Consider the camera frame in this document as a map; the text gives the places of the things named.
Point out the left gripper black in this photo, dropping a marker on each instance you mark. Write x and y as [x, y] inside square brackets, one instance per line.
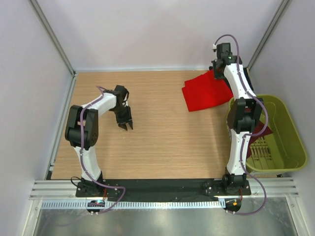
[127, 119]

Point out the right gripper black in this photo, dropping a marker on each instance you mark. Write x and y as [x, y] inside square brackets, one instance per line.
[217, 75]

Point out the bright red t-shirt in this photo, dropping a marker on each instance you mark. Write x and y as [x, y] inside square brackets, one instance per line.
[204, 91]

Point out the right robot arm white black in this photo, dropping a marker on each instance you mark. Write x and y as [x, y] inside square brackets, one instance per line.
[242, 119]

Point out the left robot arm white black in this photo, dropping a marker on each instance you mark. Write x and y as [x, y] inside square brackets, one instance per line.
[82, 129]

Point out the folded black t-shirt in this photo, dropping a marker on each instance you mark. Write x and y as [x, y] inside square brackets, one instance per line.
[248, 78]

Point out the dark red t-shirt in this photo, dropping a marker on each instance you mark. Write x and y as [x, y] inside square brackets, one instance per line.
[258, 128]

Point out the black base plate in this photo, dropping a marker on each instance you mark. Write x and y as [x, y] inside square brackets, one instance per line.
[161, 190]

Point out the right aluminium corner post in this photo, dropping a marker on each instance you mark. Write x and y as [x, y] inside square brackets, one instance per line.
[280, 11]

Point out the aluminium corner post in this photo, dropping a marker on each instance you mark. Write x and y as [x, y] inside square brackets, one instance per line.
[280, 11]
[50, 32]

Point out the slotted cable duct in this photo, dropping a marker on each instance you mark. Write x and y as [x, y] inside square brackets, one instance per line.
[98, 204]

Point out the left aluminium corner post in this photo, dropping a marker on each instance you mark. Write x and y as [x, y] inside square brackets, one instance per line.
[50, 32]

